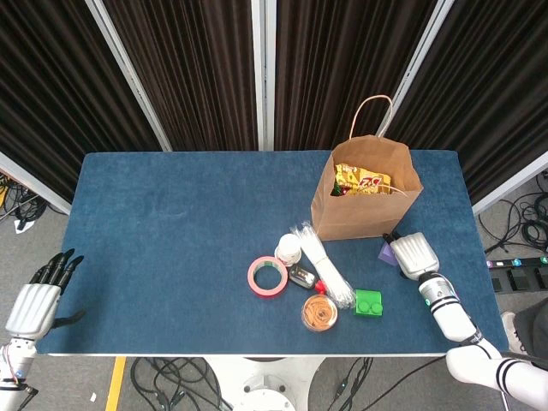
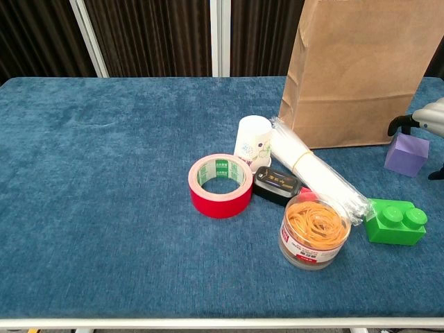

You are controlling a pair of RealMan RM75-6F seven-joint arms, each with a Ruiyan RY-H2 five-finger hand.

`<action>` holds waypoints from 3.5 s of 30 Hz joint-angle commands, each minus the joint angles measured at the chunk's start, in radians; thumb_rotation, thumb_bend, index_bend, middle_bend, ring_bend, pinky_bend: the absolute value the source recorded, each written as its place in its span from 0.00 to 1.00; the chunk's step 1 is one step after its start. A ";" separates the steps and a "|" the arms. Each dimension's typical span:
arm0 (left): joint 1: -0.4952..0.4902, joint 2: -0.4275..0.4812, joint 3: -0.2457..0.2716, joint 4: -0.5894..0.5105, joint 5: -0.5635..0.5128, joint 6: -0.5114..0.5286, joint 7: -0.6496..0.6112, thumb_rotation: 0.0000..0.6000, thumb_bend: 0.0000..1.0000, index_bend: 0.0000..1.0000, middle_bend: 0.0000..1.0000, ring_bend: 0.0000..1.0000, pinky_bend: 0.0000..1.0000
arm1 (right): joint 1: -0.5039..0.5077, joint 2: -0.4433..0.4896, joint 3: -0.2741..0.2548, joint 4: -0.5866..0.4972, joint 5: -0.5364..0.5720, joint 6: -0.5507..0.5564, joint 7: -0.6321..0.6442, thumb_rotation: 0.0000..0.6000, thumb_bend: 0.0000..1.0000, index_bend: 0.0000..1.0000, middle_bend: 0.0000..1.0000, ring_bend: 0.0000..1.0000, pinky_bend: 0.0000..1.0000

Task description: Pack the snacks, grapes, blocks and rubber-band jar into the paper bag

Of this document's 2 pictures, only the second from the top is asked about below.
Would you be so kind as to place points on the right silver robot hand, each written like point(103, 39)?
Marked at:
point(433, 118)

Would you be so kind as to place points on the purple foam cube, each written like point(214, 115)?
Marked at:
point(406, 156)

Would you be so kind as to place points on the green toy brick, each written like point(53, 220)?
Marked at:
point(388, 232)

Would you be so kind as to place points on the clear tub of rubber bands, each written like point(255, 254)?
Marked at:
point(312, 249)

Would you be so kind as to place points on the brown paper shopping bag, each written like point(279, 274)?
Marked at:
point(347, 69)

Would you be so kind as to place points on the black pleated curtain panel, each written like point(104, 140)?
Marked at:
point(34, 34)
point(437, 66)
point(156, 34)
point(260, 34)

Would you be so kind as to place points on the small red object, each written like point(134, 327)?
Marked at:
point(307, 195)

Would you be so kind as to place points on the black rectangular tin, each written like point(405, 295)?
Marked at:
point(274, 184)

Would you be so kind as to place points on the white printed paper cup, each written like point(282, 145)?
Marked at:
point(251, 138)

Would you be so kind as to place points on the red tape roll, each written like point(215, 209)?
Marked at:
point(222, 208)

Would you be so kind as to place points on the blue velvet tablecloth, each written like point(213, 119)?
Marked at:
point(104, 173)

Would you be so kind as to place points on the white frame post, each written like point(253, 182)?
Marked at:
point(88, 38)
point(220, 34)

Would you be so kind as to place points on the white table frame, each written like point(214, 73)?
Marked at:
point(208, 323)

